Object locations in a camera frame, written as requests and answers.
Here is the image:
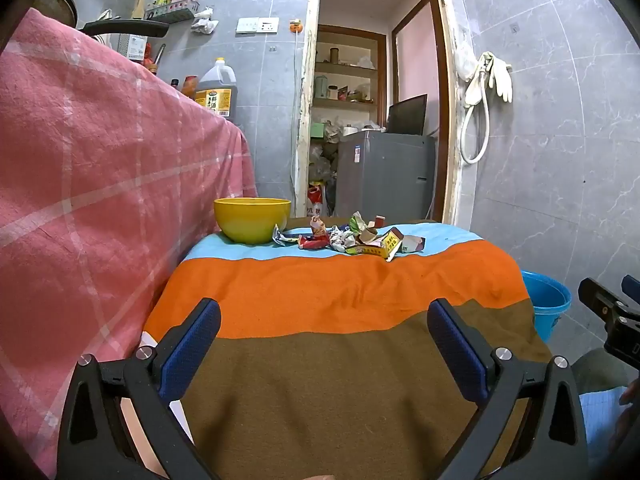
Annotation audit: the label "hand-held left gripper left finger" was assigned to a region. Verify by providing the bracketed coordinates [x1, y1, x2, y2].
[57, 297, 223, 480]

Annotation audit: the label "white wall cable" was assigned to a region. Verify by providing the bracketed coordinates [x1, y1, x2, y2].
[290, 30, 304, 186]

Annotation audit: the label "pink plaid cloth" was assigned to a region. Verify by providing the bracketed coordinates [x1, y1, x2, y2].
[0, 7, 258, 478]

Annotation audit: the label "white hose with gloves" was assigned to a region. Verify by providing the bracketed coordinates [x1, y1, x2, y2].
[460, 51, 493, 164]

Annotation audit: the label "orange blue brown striped blanket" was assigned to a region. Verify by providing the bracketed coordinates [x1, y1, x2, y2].
[142, 216, 553, 480]

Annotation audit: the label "person's leg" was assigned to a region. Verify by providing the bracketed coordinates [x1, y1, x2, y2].
[570, 347, 631, 396]

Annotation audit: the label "cooking oil jug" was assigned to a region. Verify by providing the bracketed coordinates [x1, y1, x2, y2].
[194, 57, 238, 120]

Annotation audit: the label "person's right hand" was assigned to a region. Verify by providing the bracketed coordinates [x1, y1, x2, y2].
[618, 377, 640, 443]

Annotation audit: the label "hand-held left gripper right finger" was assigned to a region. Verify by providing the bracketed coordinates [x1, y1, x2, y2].
[427, 298, 588, 480]

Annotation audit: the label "heap of plastic bags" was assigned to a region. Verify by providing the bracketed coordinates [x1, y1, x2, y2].
[309, 142, 338, 183]

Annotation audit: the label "black pan handle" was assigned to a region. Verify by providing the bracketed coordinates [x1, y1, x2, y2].
[80, 19, 170, 40]

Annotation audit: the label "wooden shelf unit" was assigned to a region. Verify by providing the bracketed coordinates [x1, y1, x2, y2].
[312, 25, 387, 111]

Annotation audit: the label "pile of wrappers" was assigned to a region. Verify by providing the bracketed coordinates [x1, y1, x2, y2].
[271, 211, 426, 261]

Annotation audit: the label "light blue cloth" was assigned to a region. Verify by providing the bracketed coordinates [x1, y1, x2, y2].
[579, 390, 626, 461]

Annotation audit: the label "dark wok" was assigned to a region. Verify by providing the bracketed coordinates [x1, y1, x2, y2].
[42, 0, 78, 28]

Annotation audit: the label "cream rubber gloves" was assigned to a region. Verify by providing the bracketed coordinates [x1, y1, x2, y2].
[487, 57, 514, 103]

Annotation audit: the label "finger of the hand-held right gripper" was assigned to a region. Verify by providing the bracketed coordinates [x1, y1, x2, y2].
[620, 274, 640, 307]
[578, 277, 623, 322]

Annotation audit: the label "blue plastic bucket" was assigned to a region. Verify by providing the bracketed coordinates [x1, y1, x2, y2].
[521, 270, 572, 343]

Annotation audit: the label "yellow bowl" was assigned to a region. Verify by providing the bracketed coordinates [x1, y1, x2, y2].
[214, 198, 292, 246]

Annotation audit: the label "black flat screen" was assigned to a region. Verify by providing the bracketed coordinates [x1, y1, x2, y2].
[386, 94, 428, 136]

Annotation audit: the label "wooden door frame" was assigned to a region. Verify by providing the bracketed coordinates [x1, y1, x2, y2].
[292, 0, 473, 226]

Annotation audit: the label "grey washing machine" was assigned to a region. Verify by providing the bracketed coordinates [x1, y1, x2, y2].
[335, 129, 436, 221]

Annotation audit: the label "white crumpled bag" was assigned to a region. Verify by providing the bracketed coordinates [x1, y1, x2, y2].
[190, 6, 219, 34]

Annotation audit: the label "red and white sack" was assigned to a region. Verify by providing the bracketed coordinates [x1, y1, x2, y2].
[307, 182, 328, 217]

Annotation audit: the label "hanging white plastic bag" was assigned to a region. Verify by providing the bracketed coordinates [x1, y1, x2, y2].
[454, 35, 476, 82]

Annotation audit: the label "metal grater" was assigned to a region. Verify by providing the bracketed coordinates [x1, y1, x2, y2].
[120, 34, 147, 59]

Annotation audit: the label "grey wall rack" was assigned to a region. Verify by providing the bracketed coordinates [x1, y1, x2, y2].
[144, 2, 200, 23]

